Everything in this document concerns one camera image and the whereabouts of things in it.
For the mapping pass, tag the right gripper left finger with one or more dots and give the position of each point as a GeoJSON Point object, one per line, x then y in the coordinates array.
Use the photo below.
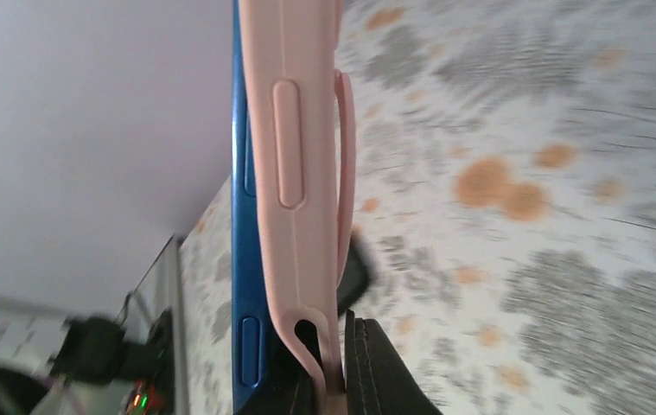
{"type": "Point", "coordinates": [286, 392]}

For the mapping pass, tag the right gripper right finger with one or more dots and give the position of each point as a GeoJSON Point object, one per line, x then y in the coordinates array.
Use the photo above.
{"type": "Point", "coordinates": [377, 380]}

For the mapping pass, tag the pink phone case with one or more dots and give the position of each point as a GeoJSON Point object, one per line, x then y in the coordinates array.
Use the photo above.
{"type": "Point", "coordinates": [291, 82]}

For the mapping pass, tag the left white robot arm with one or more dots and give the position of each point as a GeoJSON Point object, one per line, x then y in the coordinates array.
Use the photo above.
{"type": "Point", "coordinates": [96, 352]}

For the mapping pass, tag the phone in black case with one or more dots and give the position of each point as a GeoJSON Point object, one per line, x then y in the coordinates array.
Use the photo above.
{"type": "Point", "coordinates": [356, 278]}

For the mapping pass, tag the floral patterned mat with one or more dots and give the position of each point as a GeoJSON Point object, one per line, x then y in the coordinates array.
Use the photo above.
{"type": "Point", "coordinates": [506, 198]}

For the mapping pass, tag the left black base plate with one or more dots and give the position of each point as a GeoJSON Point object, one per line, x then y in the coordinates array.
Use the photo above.
{"type": "Point", "coordinates": [151, 368]}

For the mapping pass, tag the aluminium rail frame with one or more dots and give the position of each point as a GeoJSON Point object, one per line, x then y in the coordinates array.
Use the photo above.
{"type": "Point", "coordinates": [159, 304]}

